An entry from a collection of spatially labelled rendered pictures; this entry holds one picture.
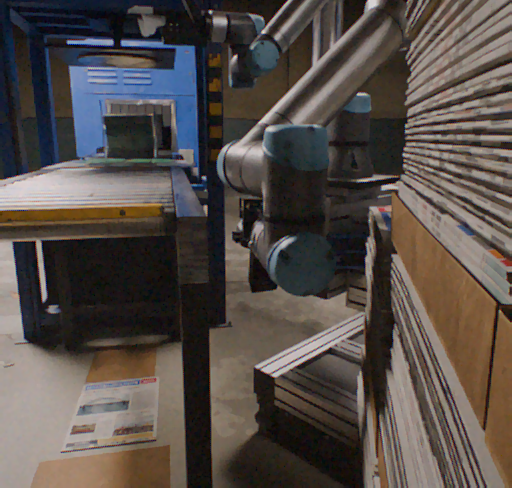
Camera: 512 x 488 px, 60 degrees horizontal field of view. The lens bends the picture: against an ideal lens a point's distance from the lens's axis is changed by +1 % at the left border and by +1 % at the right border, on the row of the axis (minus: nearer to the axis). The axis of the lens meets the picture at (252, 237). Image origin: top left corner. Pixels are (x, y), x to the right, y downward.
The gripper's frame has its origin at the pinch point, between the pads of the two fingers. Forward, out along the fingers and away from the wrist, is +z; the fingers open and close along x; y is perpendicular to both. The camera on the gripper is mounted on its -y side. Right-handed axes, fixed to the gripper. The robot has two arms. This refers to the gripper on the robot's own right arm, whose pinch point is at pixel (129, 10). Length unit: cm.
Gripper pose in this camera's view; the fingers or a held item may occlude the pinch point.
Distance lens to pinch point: 129.0
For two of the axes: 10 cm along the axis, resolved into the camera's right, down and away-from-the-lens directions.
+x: -3.3, -3.4, 8.8
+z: -9.4, 0.8, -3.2
